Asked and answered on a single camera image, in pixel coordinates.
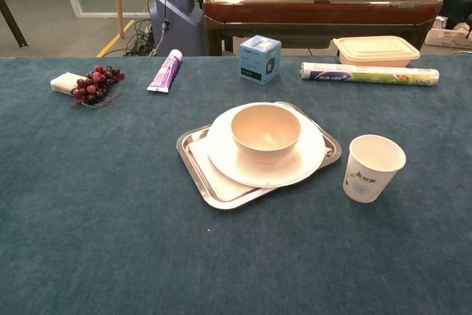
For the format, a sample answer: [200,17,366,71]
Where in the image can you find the white printed paper cup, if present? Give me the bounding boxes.
[342,134,407,204]

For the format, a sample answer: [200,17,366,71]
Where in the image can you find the silver metal tray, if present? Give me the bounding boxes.
[176,100,343,212]

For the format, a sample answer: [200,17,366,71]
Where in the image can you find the beige round bowl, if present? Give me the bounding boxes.
[230,104,302,165]

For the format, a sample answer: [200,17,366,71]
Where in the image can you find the white round plate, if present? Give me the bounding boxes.
[206,103,327,188]

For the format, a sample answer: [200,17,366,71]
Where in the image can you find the light blue cardboard box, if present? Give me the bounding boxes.
[238,34,282,86]

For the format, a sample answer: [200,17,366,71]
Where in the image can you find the purple white toothpaste tube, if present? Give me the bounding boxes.
[146,49,184,94]

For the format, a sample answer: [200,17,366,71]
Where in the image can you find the purple machine base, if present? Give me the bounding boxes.
[148,0,204,58]

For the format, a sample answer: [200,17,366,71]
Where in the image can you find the cling film roll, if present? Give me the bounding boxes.
[300,61,440,87]

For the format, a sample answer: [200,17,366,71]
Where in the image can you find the blue table cloth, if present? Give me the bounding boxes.
[0,55,472,315]

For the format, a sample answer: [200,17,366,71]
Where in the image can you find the brown mahjong table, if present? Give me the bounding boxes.
[202,0,444,57]

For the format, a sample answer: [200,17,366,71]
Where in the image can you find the red grape bunch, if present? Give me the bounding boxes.
[71,65,126,109]

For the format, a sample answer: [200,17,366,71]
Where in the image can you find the beige lidded food container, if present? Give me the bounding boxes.
[332,35,421,69]

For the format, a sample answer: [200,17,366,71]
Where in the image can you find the white tissue pack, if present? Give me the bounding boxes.
[49,71,88,97]

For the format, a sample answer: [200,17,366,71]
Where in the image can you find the white plastic basket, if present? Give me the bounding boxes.
[423,15,472,49]

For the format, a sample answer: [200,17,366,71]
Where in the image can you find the black table leg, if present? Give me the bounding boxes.
[0,0,29,49]

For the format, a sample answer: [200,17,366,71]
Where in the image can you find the black bag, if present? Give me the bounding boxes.
[440,0,472,30]

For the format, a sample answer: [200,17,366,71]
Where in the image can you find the floor cables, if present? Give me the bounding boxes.
[125,18,163,58]

